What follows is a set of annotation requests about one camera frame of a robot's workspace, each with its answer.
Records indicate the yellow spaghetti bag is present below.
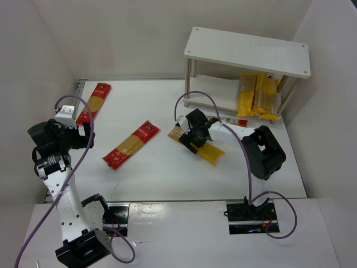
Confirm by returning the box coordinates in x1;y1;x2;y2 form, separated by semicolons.
167;126;225;166

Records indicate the red spaghetti bag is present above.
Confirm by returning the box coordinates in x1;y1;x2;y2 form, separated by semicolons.
76;83;111;125
103;121;160;170

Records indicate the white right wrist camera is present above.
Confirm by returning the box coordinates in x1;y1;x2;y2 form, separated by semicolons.
176;115;191;134

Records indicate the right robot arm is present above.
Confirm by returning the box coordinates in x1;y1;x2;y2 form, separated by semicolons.
176;109;286;210

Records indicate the white two-tier shelf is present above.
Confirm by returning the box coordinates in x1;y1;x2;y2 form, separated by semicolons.
184;26;311;115

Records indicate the yellow pasta bag shelf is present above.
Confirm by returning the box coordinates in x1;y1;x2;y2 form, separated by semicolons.
252;72;279;121
237;74;257;117

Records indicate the aluminium table edge rail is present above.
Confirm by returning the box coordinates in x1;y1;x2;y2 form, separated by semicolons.
73;79;87;114

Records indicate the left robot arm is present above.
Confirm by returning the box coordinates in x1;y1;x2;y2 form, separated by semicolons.
28;119;110;267

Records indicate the red spaghetti bag far left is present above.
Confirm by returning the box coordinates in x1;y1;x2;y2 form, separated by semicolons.
76;83;111;125

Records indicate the red spaghetti bag centre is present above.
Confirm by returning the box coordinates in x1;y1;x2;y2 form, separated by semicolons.
103;121;160;170

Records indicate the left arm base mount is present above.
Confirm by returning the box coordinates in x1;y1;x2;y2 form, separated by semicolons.
102;203;130;237

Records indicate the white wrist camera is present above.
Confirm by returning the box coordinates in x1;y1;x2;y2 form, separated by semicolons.
176;115;191;134
55;105;77;128

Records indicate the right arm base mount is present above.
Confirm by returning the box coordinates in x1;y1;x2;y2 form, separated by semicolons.
223;201;280;235

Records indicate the red orange pasta box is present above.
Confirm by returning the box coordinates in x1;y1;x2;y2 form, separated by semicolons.
220;116;248;127

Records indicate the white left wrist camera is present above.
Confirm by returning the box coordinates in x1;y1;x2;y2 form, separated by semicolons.
55;105;77;128

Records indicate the yellow pasta bag shelf left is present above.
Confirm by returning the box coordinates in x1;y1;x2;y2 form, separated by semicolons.
237;74;257;117

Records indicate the yellow pasta bag shelf right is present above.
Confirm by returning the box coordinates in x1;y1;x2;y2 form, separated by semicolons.
252;72;279;121

